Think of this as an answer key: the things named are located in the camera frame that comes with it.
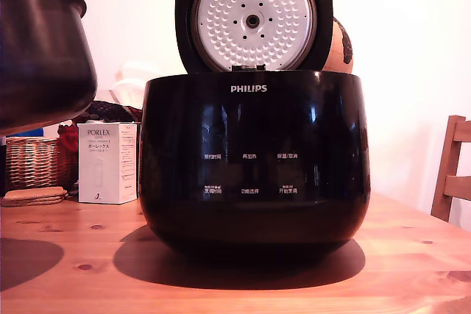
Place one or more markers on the black cooking pot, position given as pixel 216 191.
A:
pixel 40 56

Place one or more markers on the black Philips rice cooker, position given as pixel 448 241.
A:
pixel 257 181

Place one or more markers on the white plastic container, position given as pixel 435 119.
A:
pixel 134 78

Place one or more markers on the dark patterned cloth pouch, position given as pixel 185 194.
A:
pixel 110 110

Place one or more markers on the white Porlex box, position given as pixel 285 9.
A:
pixel 105 167

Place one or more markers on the brown globe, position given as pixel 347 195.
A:
pixel 340 42

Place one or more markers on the red knitted item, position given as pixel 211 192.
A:
pixel 68 137

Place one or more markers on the woven wicker basket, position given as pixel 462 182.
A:
pixel 33 163

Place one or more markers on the cork coaster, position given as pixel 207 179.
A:
pixel 22 203
pixel 37 192

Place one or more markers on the wooden chair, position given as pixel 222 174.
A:
pixel 447 167

